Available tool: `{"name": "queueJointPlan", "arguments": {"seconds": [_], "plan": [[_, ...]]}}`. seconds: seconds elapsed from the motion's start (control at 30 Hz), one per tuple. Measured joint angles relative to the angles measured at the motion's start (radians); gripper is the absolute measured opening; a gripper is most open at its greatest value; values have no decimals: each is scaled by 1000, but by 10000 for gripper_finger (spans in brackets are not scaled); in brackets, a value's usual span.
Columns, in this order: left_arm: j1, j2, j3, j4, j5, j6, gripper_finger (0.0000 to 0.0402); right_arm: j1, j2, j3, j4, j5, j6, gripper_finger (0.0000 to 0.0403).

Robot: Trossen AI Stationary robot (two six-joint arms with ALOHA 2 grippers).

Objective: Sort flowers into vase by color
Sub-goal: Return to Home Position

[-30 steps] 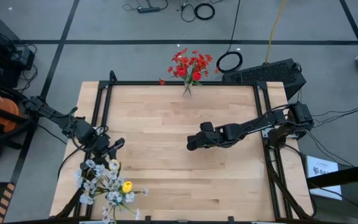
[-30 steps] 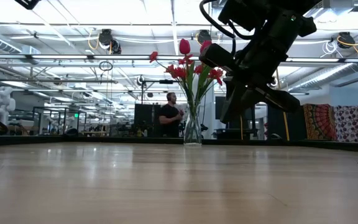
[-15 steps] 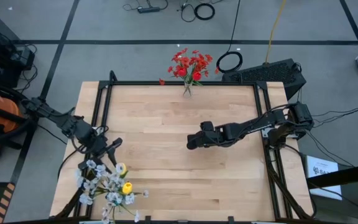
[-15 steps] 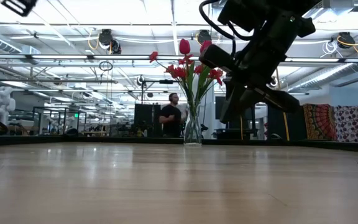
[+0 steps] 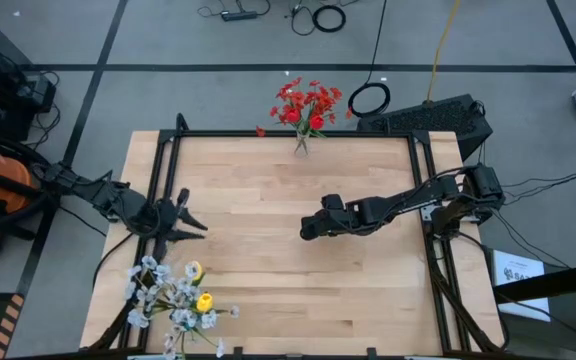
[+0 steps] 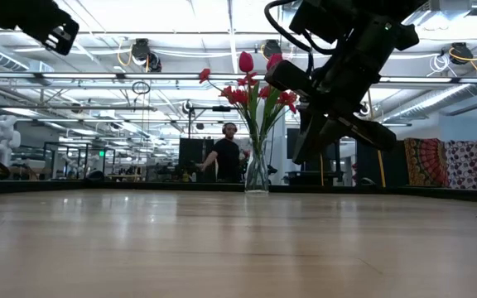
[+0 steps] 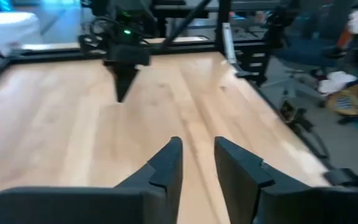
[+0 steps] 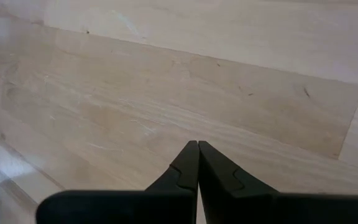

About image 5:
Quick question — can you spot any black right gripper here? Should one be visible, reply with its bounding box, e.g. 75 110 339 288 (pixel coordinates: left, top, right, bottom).
300 199 369 241

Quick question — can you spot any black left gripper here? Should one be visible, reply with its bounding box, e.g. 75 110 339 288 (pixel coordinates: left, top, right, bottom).
136 187 209 259

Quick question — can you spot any white blossom spray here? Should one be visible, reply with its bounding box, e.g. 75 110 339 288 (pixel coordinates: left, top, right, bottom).
126 292 242 360
123 254 204 301

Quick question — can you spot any red blossom spray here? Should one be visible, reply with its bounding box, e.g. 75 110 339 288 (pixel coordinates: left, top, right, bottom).
255 76 354 139

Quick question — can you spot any clear glass vase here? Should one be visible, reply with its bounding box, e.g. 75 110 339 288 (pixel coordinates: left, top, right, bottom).
293 130 313 159

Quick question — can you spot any white printed paper sign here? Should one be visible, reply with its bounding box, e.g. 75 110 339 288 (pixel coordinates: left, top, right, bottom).
492 248 552 322

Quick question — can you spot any black power strip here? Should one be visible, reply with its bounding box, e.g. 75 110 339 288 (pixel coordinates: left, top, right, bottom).
220 9 259 23

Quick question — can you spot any black metal beam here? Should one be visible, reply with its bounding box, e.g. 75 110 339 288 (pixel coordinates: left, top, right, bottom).
492 259 576 304

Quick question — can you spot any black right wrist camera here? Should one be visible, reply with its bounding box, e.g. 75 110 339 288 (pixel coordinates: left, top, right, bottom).
320 193 345 211

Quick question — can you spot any black hanging cable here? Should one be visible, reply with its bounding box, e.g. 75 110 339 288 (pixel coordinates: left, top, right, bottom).
346 0 392 120

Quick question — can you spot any black coiled cable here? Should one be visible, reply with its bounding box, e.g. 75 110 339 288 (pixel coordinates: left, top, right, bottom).
290 3 348 37

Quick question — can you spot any yellow hanging cable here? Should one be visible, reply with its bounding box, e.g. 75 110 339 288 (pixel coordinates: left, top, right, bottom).
425 0 464 106

